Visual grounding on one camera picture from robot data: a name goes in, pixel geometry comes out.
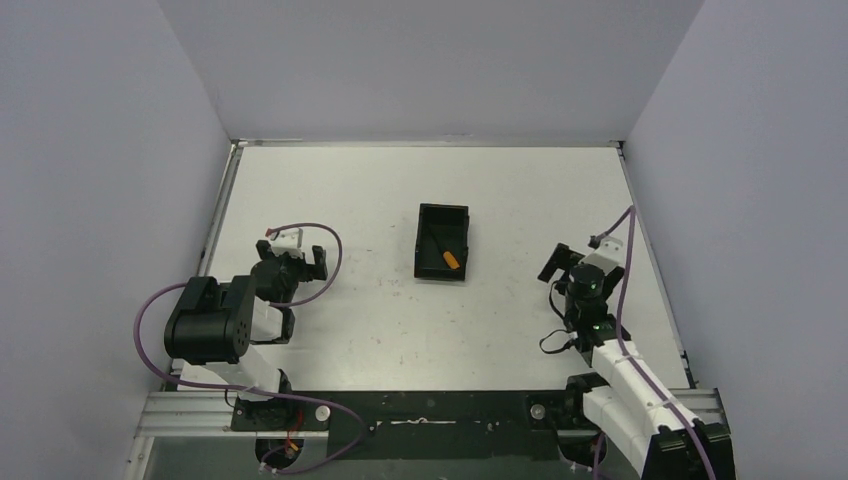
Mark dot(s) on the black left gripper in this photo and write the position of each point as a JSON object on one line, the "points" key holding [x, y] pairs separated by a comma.
{"points": [[304, 265]]}

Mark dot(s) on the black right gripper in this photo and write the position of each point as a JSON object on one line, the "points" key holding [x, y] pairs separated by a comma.
{"points": [[564, 257]]}

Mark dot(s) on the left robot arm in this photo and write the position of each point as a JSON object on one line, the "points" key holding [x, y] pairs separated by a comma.
{"points": [[436, 356]]}

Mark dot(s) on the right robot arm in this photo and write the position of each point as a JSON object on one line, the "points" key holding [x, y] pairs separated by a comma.
{"points": [[636, 397]]}

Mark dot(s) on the black plastic bin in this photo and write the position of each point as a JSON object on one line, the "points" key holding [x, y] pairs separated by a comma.
{"points": [[451, 224]]}

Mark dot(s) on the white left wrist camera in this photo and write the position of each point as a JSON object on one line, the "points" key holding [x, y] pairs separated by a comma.
{"points": [[285, 241]]}

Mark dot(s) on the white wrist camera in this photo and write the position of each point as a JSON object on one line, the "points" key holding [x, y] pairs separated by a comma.
{"points": [[285, 241], [608, 255]]}

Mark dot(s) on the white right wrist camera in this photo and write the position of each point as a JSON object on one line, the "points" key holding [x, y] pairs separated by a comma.
{"points": [[608, 255]]}

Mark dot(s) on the aluminium table frame rail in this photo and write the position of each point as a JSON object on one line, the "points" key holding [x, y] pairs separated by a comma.
{"points": [[581, 431]]}

